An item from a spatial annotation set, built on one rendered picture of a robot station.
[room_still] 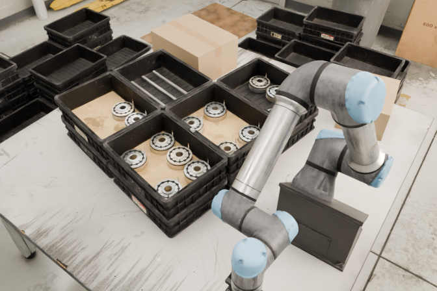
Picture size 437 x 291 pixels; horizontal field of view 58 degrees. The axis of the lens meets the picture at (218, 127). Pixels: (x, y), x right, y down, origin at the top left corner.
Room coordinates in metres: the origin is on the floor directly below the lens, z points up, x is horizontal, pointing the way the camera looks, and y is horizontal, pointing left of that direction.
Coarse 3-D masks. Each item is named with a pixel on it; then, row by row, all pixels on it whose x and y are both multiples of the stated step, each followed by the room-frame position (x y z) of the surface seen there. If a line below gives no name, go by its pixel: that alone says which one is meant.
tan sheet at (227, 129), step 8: (200, 112) 1.40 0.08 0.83; (208, 120) 1.34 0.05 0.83; (224, 120) 1.34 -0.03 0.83; (232, 120) 1.34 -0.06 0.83; (240, 120) 1.34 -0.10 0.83; (208, 128) 1.29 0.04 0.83; (216, 128) 1.29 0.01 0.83; (224, 128) 1.29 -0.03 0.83; (232, 128) 1.29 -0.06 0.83; (240, 128) 1.29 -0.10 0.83; (208, 136) 1.24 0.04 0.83; (216, 136) 1.24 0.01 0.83; (224, 136) 1.24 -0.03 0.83; (232, 136) 1.24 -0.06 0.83; (216, 144) 1.19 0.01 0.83; (240, 144) 1.19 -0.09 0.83
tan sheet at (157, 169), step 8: (144, 144) 1.19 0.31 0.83; (176, 144) 1.19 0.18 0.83; (144, 152) 1.14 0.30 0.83; (152, 152) 1.14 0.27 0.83; (152, 160) 1.09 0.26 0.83; (160, 160) 1.09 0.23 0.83; (144, 168) 1.05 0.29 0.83; (152, 168) 1.05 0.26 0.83; (160, 168) 1.05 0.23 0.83; (168, 168) 1.05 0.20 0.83; (144, 176) 1.01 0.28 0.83; (152, 176) 1.01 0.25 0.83; (160, 176) 1.01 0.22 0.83; (168, 176) 1.01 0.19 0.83; (176, 176) 1.01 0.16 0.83; (152, 184) 0.97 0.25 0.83; (184, 184) 0.97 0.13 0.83
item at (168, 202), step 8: (160, 112) 1.28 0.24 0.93; (144, 120) 1.23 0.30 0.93; (176, 120) 1.23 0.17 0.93; (184, 128) 1.18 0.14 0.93; (104, 144) 1.09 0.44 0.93; (208, 144) 1.09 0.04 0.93; (112, 152) 1.04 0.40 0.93; (216, 152) 1.04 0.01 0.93; (120, 160) 1.00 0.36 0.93; (224, 160) 1.00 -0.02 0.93; (128, 168) 0.96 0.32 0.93; (216, 168) 0.96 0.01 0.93; (136, 176) 0.93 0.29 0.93; (200, 176) 0.93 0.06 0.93; (208, 176) 0.94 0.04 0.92; (144, 184) 0.89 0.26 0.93; (192, 184) 0.89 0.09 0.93; (152, 192) 0.86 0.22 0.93; (176, 192) 0.85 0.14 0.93; (184, 192) 0.86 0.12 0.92; (160, 200) 0.83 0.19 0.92; (168, 200) 0.82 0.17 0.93; (176, 200) 0.84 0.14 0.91
